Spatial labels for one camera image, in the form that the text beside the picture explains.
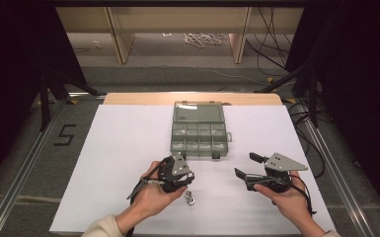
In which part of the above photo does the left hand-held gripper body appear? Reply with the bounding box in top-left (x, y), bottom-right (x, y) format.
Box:
top-left (159, 152), bottom-right (191, 194)

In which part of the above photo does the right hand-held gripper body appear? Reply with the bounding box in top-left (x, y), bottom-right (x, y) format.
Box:
top-left (245, 152), bottom-right (309, 194)

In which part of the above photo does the clear plastic organizer box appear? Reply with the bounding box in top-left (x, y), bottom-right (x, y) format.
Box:
top-left (170, 101), bottom-right (233, 161)

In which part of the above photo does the person's right hand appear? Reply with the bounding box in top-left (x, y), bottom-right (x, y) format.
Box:
top-left (253, 170), bottom-right (312, 227)

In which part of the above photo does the person's left hand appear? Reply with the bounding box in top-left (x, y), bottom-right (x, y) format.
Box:
top-left (129, 160), bottom-right (188, 220)

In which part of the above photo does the white table mat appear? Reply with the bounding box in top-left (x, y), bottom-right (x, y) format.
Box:
top-left (48, 104), bottom-right (339, 235)

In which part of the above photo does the black metal stand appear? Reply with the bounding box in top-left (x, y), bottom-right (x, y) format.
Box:
top-left (255, 63), bottom-right (320, 127)
top-left (38, 70), bottom-right (108, 132)

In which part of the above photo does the dark curtain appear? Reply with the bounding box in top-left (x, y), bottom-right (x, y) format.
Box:
top-left (0, 0), bottom-right (88, 196)
top-left (284, 0), bottom-right (380, 228)

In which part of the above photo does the black tape floor number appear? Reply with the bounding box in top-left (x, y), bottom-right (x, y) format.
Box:
top-left (52, 123), bottom-right (78, 147)

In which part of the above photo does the black floor cable bundle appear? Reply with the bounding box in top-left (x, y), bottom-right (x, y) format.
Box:
top-left (287, 100), bottom-right (327, 179)

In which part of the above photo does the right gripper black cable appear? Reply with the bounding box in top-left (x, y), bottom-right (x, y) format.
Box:
top-left (289, 174), bottom-right (318, 217)

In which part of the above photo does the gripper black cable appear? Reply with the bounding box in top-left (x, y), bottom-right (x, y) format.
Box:
top-left (289, 174), bottom-right (318, 217)
top-left (124, 157), bottom-right (173, 237)

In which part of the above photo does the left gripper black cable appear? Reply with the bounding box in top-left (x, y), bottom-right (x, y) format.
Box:
top-left (124, 157), bottom-right (173, 237)

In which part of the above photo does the aluminium floor rail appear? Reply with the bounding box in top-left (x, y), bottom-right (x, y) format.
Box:
top-left (297, 103), bottom-right (376, 237)
top-left (0, 92), bottom-right (108, 237)

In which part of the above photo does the hanging black cable bundle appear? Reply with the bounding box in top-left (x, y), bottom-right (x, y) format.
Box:
top-left (245, 6), bottom-right (297, 72)

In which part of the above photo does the white rope pile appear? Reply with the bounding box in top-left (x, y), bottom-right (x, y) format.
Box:
top-left (183, 32), bottom-right (228, 49)

